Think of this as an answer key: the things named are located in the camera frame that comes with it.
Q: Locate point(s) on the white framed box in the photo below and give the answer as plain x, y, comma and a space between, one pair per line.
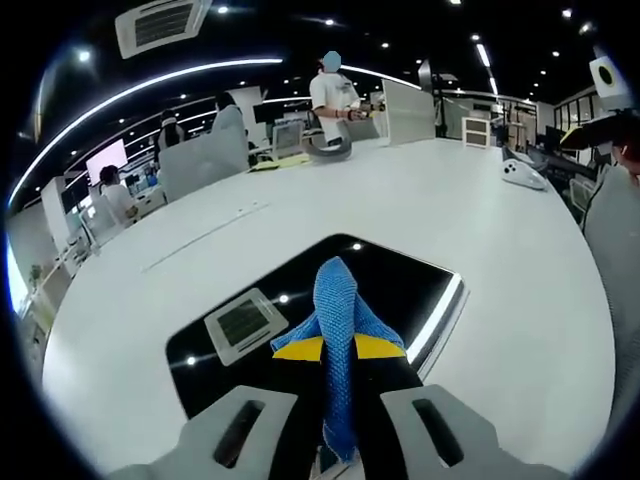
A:
475, 132

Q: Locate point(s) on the grey curved object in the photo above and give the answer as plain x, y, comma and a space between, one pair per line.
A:
327, 152

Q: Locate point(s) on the bright wall screen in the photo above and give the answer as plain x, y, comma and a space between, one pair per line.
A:
106, 160

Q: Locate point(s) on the grey partition panel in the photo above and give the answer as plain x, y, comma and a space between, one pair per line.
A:
200, 167

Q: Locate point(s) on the ceiling air vent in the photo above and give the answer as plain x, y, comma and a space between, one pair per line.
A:
160, 27

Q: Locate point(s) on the blue cleaning cloth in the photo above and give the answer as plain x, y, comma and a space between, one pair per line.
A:
337, 310

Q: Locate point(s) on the green potted plant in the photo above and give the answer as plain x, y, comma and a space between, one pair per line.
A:
36, 275

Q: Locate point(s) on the white mesh office chair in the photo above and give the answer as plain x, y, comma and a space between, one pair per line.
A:
287, 142

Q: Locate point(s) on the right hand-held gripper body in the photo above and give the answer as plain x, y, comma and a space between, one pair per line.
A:
617, 87

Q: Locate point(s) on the black tablet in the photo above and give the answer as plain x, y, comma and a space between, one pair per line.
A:
400, 285

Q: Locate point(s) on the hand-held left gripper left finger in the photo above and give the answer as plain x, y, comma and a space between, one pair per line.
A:
280, 415

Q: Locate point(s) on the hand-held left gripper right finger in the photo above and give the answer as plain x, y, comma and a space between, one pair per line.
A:
395, 380

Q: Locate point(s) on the person in white shirt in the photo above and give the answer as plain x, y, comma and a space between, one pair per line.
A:
615, 260

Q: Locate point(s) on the yellow cloth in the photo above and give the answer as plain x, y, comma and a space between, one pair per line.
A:
280, 164

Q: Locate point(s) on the person's right hand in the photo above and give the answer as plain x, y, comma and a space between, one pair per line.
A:
631, 157

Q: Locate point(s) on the white partition panel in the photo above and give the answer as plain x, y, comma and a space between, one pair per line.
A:
407, 112

